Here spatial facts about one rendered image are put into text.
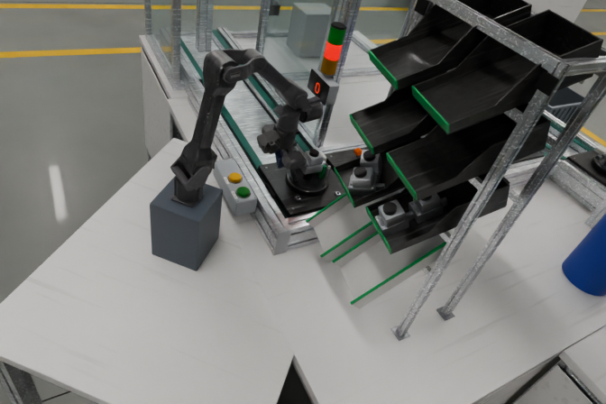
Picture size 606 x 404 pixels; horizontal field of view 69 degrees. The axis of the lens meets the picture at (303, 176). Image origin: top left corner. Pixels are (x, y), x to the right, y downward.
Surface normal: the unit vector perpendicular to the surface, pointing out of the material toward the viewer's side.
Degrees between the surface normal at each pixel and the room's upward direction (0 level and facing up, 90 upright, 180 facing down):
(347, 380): 0
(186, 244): 90
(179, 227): 90
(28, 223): 0
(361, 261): 45
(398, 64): 25
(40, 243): 0
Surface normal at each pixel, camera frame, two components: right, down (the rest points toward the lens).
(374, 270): -0.53, -0.50
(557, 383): -0.87, 0.17
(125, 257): 0.18, -0.76
